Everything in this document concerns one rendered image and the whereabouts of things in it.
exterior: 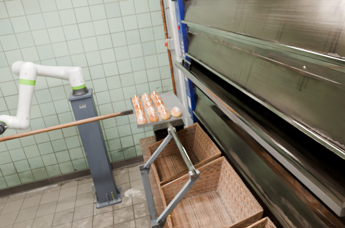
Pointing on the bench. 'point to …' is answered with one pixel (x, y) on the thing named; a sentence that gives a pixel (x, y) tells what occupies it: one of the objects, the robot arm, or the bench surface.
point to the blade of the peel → (170, 100)
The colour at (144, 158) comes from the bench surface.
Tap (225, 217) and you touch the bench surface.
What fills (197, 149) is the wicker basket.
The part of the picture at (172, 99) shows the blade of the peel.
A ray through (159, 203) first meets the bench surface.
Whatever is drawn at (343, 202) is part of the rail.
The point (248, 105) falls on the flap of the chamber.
